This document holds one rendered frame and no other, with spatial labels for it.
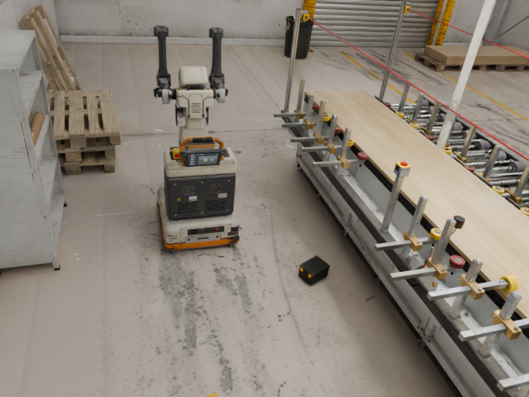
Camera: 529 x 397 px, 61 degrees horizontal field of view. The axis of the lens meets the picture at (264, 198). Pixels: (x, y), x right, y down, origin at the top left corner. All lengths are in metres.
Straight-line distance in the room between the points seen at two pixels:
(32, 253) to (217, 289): 1.38
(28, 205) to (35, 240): 0.30
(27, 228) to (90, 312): 0.75
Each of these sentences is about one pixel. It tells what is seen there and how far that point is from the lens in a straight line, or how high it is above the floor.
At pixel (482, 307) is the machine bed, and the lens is 2.84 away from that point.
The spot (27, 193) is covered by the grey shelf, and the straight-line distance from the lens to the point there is 3.40.
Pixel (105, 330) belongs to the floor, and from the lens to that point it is 3.30.
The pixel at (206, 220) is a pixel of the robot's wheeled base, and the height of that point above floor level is 0.28.
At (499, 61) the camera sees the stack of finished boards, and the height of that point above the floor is 0.22.
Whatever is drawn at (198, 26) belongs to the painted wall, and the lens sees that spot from 9.57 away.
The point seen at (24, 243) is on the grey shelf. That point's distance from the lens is 3.65.
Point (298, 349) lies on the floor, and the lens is 3.18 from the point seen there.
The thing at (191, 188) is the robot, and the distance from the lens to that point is 3.53.
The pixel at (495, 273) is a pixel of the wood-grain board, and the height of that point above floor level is 0.90.
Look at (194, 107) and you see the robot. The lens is 3.57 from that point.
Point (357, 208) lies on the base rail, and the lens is 3.34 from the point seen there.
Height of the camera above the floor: 2.47
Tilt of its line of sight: 33 degrees down
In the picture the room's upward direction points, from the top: 6 degrees clockwise
